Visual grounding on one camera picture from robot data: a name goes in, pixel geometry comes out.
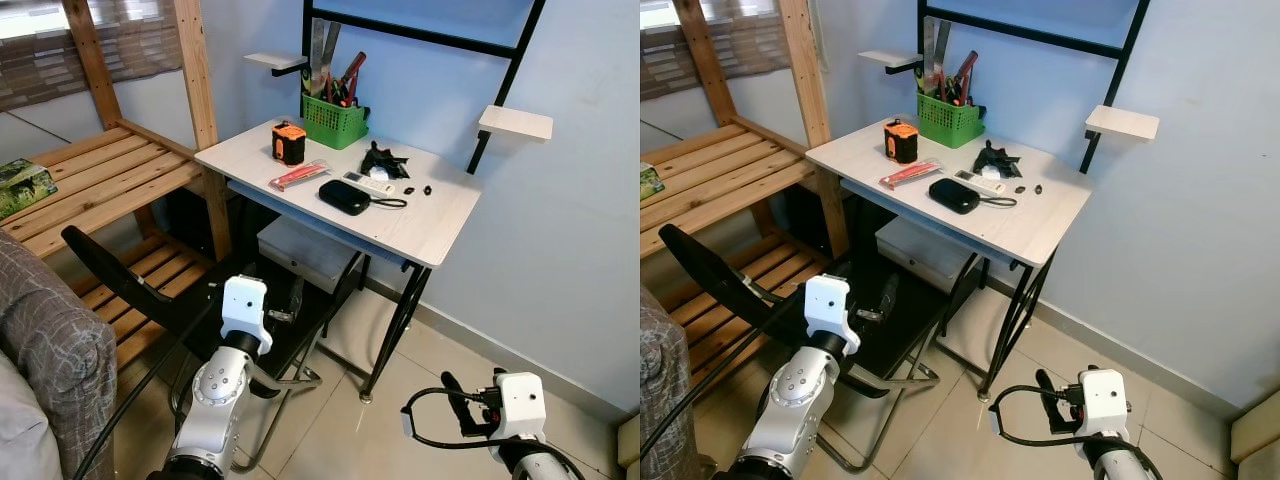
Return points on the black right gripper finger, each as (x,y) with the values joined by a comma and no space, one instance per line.
(1048,398)
(458,400)

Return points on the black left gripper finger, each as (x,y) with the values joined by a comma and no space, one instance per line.
(296,295)
(887,292)

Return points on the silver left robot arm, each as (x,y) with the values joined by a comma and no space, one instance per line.
(215,395)
(800,395)

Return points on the grey storage box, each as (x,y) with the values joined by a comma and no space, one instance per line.
(305,250)
(920,250)

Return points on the black zip pouch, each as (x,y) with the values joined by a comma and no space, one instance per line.
(953,196)
(343,197)

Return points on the red utility knife package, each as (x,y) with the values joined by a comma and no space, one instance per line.
(298,176)
(910,174)

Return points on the white remote control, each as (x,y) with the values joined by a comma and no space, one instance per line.
(368,184)
(980,183)

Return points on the beige cabinet corner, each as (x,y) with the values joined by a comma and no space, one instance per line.
(627,440)
(1255,430)

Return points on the orange black tape measure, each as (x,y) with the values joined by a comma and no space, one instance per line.
(288,143)
(900,141)

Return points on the black crumpled glove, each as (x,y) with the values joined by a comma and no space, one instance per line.
(995,160)
(383,160)

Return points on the green plastic basket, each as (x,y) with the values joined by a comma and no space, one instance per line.
(335,122)
(948,120)

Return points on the grey fabric sofa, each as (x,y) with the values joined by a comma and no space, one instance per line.
(665,380)
(50,340)

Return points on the wooden slatted shelf unit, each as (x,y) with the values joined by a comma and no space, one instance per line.
(720,180)
(100,180)

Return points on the small light wood shelf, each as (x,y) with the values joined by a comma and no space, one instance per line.
(515,122)
(888,58)
(1122,122)
(275,60)

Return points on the grey metal ruler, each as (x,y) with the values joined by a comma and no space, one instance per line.
(929,50)
(316,50)

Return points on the grey metal blade tool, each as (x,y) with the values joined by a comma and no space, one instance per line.
(944,50)
(331,50)

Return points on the green printed box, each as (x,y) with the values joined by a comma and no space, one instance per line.
(20,187)
(648,182)

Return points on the light grey cushion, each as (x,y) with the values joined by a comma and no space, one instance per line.
(15,430)

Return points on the bamboo window blind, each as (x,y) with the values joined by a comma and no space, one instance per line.
(80,40)
(720,40)

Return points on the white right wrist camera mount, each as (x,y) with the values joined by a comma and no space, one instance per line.
(1103,400)
(520,400)

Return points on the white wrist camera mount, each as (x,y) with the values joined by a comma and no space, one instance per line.
(1103,400)
(520,400)
(243,305)
(828,305)

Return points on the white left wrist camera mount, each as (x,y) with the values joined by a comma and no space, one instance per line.
(243,305)
(828,305)

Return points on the white top black frame desk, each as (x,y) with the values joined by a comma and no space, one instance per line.
(420,220)
(1030,220)

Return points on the black metal rack frame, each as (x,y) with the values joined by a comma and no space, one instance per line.
(420,36)
(1030,34)

